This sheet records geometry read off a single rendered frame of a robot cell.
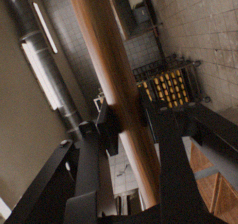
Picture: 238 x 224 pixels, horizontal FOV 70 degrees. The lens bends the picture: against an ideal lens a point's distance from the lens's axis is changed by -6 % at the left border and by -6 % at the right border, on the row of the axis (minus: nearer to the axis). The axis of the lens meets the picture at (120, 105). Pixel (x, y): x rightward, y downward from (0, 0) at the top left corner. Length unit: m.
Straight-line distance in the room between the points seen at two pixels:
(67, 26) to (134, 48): 1.92
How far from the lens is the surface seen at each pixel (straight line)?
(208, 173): 1.44
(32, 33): 3.33
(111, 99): 0.15
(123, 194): 2.36
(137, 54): 5.16
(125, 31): 4.29
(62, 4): 5.44
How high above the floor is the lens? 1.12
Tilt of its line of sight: 6 degrees up
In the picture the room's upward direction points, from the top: 110 degrees counter-clockwise
